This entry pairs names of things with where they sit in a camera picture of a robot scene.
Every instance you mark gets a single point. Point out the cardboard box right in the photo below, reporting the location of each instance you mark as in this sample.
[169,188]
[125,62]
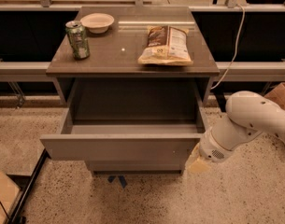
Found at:
[277,95]

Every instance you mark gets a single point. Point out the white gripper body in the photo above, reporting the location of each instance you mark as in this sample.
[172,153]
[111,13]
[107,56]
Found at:
[211,150]

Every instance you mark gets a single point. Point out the wooden board lower left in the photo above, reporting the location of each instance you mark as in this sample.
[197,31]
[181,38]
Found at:
[8,195]

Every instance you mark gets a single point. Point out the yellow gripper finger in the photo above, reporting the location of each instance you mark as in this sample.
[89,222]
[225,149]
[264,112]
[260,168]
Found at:
[196,163]

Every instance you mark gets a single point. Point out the black metal cart frame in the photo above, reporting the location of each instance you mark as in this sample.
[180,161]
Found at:
[25,183]

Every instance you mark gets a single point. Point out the green soda can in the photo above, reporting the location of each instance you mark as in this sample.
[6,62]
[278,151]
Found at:
[78,40]

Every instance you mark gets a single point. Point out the grey bottom drawer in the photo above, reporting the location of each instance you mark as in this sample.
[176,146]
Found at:
[133,166]

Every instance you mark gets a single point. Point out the grey top drawer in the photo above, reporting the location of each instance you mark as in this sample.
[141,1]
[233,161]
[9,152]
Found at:
[128,119]

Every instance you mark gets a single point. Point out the blue tape floor marker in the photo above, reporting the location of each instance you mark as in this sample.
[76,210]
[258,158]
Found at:
[121,179]

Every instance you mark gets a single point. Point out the chip bag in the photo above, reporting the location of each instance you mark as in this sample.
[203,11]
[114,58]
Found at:
[166,45]

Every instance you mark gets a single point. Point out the white paper bowl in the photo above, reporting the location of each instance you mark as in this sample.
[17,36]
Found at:
[97,23]

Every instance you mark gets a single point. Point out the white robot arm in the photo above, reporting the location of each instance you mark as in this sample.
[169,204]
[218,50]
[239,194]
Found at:
[247,115]

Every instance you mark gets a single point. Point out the grey drawer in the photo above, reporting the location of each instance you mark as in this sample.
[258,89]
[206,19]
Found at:
[128,119]
[133,166]

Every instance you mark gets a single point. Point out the brown drawer cabinet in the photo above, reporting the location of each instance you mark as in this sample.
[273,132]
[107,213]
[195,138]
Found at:
[115,53]

